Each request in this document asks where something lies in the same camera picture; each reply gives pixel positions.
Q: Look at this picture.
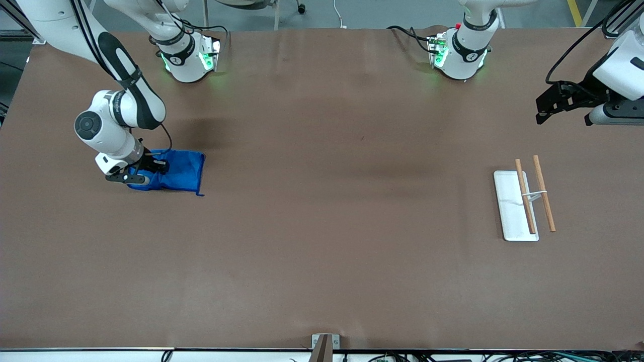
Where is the blue cloth towel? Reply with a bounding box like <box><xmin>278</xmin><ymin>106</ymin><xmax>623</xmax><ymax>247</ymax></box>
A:
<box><xmin>126</xmin><ymin>149</ymin><xmax>206</xmax><ymax>197</ymax></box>

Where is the white rack with wooden bars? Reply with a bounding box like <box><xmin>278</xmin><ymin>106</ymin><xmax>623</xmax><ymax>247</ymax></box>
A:
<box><xmin>493</xmin><ymin>155</ymin><xmax>557</xmax><ymax>242</ymax></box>

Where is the chair base with caster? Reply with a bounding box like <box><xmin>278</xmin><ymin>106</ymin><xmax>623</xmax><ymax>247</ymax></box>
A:
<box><xmin>203</xmin><ymin>0</ymin><xmax>307</xmax><ymax>31</ymax></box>

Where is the black right arm wrist cable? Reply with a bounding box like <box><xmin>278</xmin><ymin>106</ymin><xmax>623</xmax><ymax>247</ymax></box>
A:
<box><xmin>70</xmin><ymin>0</ymin><xmax>174</xmax><ymax>164</ymax></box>

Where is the black arm wrist cable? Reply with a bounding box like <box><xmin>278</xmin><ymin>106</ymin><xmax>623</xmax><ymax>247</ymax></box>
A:
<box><xmin>545</xmin><ymin>0</ymin><xmax>637</xmax><ymax>86</ymax></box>
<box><xmin>70</xmin><ymin>0</ymin><xmax>174</xmax><ymax>164</ymax></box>

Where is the black left arm wrist cable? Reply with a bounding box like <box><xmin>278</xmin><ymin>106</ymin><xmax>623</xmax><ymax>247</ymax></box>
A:
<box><xmin>545</xmin><ymin>0</ymin><xmax>637</xmax><ymax>86</ymax></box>

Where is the aluminium frame profile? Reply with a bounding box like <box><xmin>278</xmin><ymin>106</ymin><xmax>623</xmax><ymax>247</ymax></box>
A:
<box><xmin>601</xmin><ymin>0</ymin><xmax>644</xmax><ymax>40</ymax></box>
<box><xmin>0</xmin><ymin>0</ymin><xmax>49</xmax><ymax>46</ymax></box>

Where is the black right arm base cable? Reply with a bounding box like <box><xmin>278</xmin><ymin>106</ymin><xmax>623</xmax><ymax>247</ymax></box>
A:
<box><xmin>153</xmin><ymin>0</ymin><xmax>230</xmax><ymax>51</ymax></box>

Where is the black arm base cable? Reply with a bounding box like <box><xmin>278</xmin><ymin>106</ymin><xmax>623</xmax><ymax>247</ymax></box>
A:
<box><xmin>153</xmin><ymin>0</ymin><xmax>230</xmax><ymax>51</ymax></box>
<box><xmin>386</xmin><ymin>25</ymin><xmax>438</xmax><ymax>55</ymax></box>

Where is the black left arm base cable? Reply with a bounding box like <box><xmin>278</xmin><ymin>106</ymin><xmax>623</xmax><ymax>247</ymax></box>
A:
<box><xmin>386</xmin><ymin>25</ymin><xmax>438</xmax><ymax>55</ymax></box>

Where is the brown camera mount post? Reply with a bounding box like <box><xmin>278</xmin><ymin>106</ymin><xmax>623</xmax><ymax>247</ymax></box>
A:
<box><xmin>308</xmin><ymin>336</ymin><xmax>333</xmax><ymax>362</ymax></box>

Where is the grey metal bracket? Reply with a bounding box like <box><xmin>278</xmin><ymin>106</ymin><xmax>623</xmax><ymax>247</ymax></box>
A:
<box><xmin>311</xmin><ymin>334</ymin><xmax>341</xmax><ymax>350</ymax></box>

